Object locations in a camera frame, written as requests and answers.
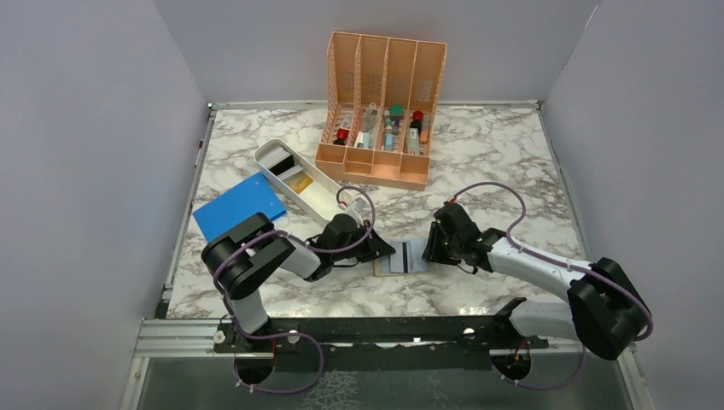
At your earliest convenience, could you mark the white oblong tray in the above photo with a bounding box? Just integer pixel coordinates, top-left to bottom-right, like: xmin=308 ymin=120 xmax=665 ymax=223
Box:
xmin=254 ymin=139 xmax=342 ymax=225

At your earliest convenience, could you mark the purple cable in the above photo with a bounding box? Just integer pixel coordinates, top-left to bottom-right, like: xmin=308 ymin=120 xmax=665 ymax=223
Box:
xmin=449 ymin=181 xmax=654 ymax=342
xmin=212 ymin=185 xmax=377 ymax=341

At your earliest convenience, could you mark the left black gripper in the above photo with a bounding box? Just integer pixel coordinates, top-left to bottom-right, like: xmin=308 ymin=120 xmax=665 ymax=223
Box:
xmin=332 ymin=220 xmax=395 ymax=263

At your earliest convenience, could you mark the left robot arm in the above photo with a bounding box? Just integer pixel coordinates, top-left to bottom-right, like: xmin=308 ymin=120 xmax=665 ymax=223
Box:
xmin=201 ymin=213 xmax=395 ymax=351

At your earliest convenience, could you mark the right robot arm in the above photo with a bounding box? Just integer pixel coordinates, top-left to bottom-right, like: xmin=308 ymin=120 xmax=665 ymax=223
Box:
xmin=423 ymin=202 xmax=652 ymax=360

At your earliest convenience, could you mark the black card in tray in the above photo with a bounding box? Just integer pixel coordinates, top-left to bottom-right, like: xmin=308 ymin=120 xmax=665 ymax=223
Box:
xmin=269 ymin=155 xmax=295 ymax=178

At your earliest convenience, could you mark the white card in tray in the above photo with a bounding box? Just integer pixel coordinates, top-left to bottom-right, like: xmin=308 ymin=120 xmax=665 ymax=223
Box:
xmin=258 ymin=146 xmax=289 ymax=168

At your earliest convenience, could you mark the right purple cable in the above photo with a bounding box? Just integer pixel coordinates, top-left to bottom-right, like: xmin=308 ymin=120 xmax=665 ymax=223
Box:
xmin=449 ymin=181 xmax=654 ymax=342

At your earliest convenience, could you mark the peach desk organizer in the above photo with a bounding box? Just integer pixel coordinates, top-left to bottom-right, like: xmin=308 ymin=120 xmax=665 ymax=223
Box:
xmin=315 ymin=32 xmax=447 ymax=191

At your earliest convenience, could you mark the red black bottle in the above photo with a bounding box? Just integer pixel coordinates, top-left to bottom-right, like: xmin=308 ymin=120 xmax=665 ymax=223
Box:
xmin=410 ymin=110 xmax=424 ymax=134

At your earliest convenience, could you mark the beige card holder wallet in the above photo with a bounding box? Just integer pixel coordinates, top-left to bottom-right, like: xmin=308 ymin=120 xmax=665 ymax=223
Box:
xmin=373 ymin=238 xmax=435 ymax=277

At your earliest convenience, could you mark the gold card in tray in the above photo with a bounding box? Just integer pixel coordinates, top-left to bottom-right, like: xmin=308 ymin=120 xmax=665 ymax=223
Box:
xmin=287 ymin=172 xmax=314 ymax=195

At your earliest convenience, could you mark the green capped bottle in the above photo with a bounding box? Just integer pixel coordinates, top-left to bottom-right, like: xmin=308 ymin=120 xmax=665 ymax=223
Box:
xmin=386 ymin=104 xmax=405 ymax=121

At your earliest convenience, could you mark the red capped item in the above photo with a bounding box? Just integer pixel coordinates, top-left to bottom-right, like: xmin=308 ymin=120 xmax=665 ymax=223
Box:
xmin=333 ymin=128 xmax=350 ymax=146

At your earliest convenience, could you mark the orange marker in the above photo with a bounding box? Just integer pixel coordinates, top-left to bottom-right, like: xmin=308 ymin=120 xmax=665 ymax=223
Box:
xmin=420 ymin=115 xmax=430 ymax=144

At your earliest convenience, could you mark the blue notebook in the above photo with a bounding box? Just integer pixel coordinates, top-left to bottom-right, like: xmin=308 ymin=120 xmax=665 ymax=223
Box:
xmin=193 ymin=173 xmax=287 ymax=242

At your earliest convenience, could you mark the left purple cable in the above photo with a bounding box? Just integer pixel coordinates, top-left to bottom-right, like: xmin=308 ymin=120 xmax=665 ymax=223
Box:
xmin=212 ymin=185 xmax=377 ymax=341

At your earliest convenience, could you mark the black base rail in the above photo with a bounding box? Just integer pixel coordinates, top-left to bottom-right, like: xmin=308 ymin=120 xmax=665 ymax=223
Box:
xmin=213 ymin=314 xmax=548 ymax=372

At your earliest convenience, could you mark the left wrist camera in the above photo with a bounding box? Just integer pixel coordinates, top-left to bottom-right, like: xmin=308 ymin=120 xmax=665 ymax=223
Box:
xmin=343 ymin=197 xmax=368 ymax=223

